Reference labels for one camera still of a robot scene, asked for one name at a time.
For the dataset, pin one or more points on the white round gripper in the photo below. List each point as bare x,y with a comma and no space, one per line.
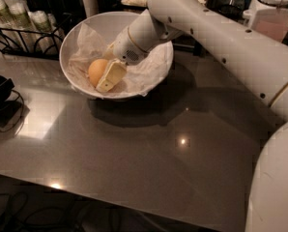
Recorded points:
127,48

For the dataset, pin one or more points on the orange fruit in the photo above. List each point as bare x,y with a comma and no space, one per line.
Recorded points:
96,71

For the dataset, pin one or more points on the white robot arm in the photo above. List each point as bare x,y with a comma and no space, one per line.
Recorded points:
258,61

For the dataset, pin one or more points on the white bowl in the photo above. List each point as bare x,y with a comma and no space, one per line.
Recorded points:
95,23

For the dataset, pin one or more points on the white paper liner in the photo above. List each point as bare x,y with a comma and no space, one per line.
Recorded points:
86,42

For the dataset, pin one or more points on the white cylindrical cup stack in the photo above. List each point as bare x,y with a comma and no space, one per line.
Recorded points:
89,0

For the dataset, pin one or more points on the wrapped paper cup stack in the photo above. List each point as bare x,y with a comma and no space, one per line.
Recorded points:
24,27
42,24
7,25

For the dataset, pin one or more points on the white appliance with plates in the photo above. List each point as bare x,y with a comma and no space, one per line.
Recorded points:
268,17

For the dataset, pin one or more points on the black wire cup rack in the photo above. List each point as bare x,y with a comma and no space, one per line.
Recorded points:
58,34

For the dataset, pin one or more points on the black pan with wire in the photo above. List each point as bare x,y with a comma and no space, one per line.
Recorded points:
11,105

